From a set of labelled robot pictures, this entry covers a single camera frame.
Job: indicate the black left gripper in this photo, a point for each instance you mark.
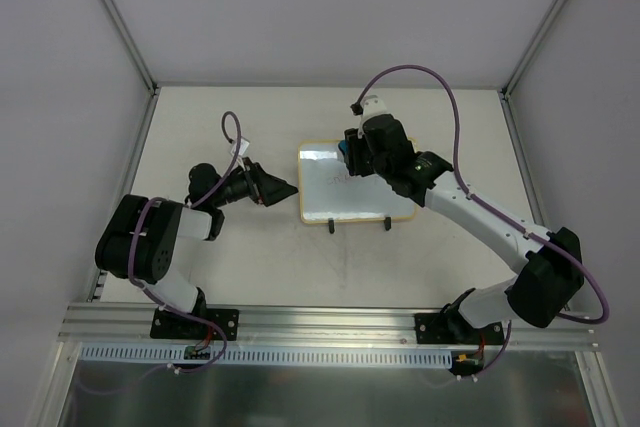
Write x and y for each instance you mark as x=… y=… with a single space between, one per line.
x=255 y=183

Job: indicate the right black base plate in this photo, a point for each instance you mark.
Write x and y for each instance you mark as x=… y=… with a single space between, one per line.
x=430 y=329

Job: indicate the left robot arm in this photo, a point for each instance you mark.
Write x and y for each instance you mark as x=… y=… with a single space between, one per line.
x=139 y=241

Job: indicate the white slotted cable duct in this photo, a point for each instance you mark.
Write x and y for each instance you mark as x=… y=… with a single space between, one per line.
x=269 y=355

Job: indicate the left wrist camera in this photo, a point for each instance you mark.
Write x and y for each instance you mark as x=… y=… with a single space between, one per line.
x=239 y=148

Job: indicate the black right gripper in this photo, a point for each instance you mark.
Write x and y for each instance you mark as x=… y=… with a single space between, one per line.
x=353 y=153

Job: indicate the yellow framed whiteboard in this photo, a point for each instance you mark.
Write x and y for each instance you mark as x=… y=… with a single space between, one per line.
x=328 y=193

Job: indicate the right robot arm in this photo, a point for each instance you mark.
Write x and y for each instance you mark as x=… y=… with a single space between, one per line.
x=545 y=277

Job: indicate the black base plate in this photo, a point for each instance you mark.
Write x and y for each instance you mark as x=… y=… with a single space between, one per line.
x=170 y=326
x=430 y=329

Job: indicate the aluminium rail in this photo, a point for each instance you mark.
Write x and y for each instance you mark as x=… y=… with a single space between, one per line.
x=309 y=326

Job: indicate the aluminium frame post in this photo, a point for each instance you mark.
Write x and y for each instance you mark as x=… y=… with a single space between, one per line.
x=533 y=47
x=133 y=52

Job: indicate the blue whiteboard eraser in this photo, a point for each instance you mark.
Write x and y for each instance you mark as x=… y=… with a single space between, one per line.
x=343 y=149

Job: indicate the left aluminium frame post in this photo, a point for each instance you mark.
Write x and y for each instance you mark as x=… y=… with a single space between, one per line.
x=133 y=52

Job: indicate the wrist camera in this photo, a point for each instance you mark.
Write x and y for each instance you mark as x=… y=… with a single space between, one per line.
x=239 y=148
x=369 y=106

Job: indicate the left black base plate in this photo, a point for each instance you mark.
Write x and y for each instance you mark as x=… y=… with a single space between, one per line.
x=170 y=326

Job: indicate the whiteboard stand with black feet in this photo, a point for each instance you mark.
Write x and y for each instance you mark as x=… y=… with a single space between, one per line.
x=387 y=222

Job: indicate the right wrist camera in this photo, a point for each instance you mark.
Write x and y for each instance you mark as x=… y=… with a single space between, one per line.
x=369 y=106

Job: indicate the right aluminium frame post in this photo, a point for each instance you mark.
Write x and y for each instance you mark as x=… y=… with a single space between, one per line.
x=533 y=47

